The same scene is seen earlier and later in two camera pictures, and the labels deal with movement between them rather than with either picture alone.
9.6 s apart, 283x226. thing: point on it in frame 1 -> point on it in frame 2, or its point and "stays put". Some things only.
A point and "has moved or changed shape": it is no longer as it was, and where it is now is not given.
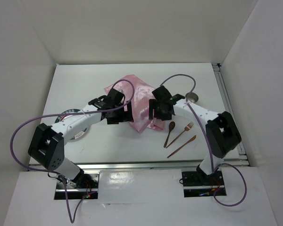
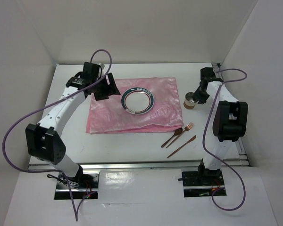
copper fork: (187, 128) stays put
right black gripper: (153, 104) -> (202, 99)
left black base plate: (85, 186) stays put
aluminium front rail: (156, 165) stays put
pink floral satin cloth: (139, 93) has moved or changed shape
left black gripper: (125, 116) -> (110, 89)
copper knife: (190, 141) stays put
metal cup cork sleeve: (192, 97) stays put
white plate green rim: (60, 118) -> (137, 100)
